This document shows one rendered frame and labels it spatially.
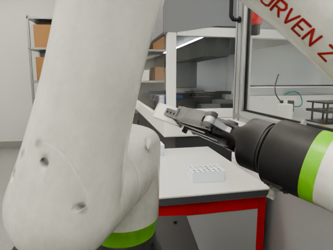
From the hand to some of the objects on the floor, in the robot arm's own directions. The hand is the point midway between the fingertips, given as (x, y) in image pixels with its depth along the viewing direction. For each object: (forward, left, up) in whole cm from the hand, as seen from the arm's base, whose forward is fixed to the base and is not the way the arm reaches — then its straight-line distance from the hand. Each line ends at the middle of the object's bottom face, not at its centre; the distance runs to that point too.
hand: (169, 114), depth 54 cm
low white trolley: (+22, +56, -108) cm, 124 cm away
